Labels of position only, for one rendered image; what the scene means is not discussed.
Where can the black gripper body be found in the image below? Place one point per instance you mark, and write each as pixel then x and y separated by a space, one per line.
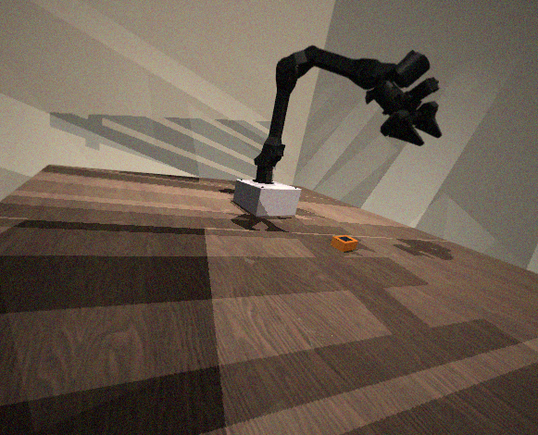
pixel 397 113

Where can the orange block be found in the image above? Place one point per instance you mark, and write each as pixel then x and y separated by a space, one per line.
pixel 344 243

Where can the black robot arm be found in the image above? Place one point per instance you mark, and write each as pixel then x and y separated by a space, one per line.
pixel 366 73

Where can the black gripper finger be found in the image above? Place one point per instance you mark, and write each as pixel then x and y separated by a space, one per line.
pixel 405 132
pixel 429 125

